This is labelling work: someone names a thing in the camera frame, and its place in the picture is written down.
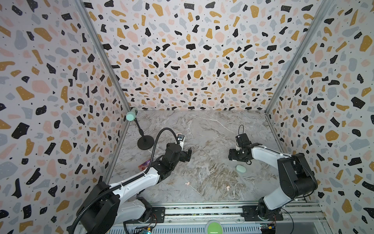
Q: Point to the microphone on black stand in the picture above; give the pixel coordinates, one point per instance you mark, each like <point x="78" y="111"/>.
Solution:
<point x="145" y="142"/>

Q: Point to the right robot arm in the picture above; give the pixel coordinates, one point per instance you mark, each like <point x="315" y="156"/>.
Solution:
<point x="295" y="175"/>

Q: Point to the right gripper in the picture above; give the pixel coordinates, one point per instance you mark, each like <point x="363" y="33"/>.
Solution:
<point x="236" y="153"/>

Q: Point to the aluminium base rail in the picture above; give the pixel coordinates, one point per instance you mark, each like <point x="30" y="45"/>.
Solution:
<point x="235" y="217"/>

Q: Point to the mint green charging case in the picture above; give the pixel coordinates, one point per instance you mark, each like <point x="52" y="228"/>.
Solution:
<point x="240" y="169"/>

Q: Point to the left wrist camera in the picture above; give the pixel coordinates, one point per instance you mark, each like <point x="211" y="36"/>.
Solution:
<point x="181" y="139"/>

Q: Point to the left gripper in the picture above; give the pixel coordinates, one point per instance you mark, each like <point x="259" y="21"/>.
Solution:
<point x="185" y="157"/>

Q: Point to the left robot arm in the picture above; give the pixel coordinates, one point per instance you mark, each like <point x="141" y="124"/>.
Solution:
<point x="107" y="205"/>

